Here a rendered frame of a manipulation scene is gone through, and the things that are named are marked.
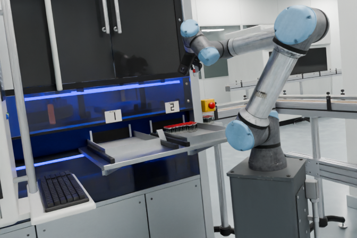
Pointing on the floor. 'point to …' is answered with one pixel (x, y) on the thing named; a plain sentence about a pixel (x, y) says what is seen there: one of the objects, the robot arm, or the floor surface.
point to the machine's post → (196, 115)
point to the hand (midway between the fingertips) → (194, 70)
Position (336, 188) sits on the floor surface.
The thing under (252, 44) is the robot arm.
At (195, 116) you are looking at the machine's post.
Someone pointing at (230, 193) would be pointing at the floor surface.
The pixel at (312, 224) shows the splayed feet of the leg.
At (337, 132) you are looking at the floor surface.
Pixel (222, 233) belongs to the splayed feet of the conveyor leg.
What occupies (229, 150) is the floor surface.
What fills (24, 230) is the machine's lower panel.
